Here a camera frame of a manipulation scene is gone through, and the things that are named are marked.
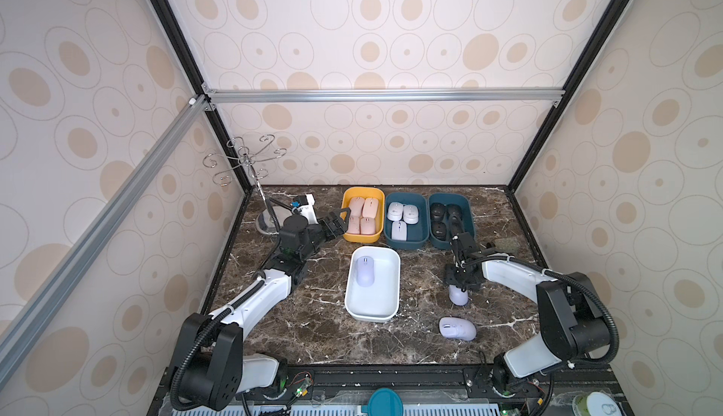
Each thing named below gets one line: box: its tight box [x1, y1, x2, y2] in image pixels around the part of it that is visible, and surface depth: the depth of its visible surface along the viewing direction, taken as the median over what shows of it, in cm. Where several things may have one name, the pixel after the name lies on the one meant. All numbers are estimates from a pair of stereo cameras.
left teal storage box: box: [384, 192, 430, 250], surface depth 108 cm
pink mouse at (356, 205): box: [349, 196, 365, 218], surface depth 111 cm
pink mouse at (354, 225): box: [347, 216, 361, 235], surface depth 108 cm
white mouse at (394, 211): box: [386, 201, 404, 222], surface depth 111 cm
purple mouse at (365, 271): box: [355, 255, 376, 288], surface depth 94 cm
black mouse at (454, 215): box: [446, 203, 465, 229], surface depth 112 cm
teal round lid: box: [361, 387, 404, 416], surface depth 66 cm
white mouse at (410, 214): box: [402, 204, 419, 225], surface depth 109 cm
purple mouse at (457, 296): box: [448, 284, 469, 307], surface depth 89 cm
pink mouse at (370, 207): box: [362, 197, 379, 219], surface depth 112 cm
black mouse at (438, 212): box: [429, 202, 447, 222], surface depth 112 cm
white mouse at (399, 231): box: [391, 220, 408, 241], surface depth 105 cm
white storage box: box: [344, 245, 402, 324], surface depth 94 cm
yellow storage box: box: [340, 186, 386, 244], surface depth 108 cm
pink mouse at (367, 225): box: [360, 216, 376, 236], surface depth 108 cm
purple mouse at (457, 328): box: [438, 317, 478, 342], surface depth 83 cm
